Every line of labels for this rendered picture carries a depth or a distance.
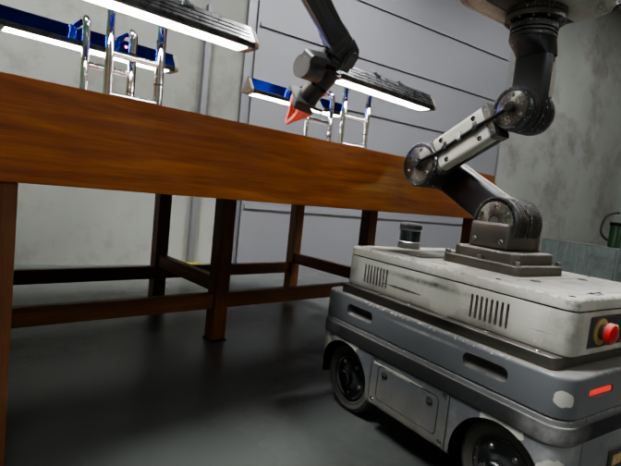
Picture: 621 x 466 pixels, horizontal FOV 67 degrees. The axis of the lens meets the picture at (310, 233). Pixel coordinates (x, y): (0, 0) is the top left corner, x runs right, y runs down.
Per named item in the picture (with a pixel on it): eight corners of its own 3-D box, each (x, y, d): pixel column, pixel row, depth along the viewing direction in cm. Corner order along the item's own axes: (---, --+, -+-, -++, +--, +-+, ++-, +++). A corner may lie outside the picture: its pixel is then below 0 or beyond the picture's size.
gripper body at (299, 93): (286, 88, 124) (302, 67, 120) (312, 99, 131) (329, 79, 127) (293, 105, 121) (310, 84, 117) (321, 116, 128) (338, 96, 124)
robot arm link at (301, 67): (361, 55, 116) (341, 37, 120) (332, 41, 107) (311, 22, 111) (334, 95, 121) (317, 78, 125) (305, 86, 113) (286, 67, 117)
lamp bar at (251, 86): (347, 116, 251) (348, 104, 250) (250, 91, 209) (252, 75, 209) (336, 117, 257) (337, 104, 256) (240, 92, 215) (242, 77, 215)
